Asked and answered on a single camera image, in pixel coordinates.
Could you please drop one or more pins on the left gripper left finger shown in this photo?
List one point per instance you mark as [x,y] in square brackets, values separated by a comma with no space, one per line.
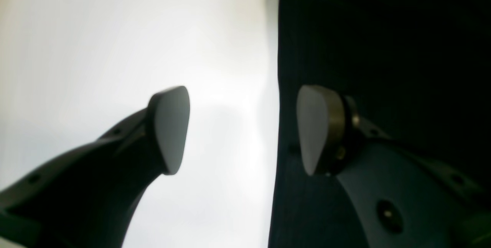
[86,197]

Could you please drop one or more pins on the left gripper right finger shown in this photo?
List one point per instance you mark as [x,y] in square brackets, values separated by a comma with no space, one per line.
[403,200]

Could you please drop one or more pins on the black T-shirt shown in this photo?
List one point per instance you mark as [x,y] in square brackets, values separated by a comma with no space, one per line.
[418,69]

